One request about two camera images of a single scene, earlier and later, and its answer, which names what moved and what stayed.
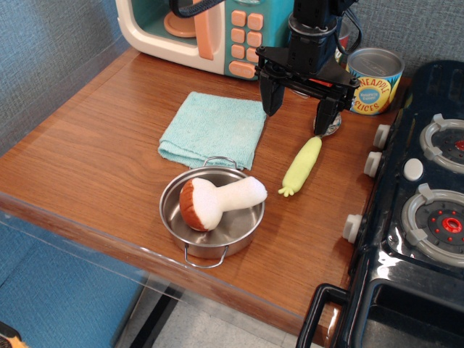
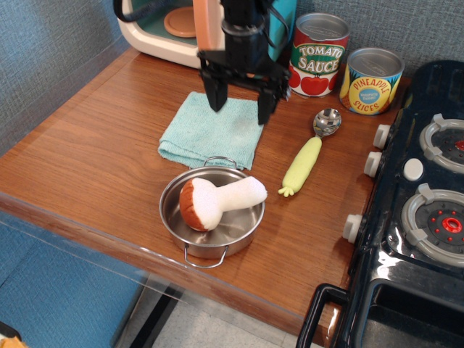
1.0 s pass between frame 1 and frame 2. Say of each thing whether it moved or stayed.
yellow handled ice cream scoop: stayed
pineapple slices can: stayed
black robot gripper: moved
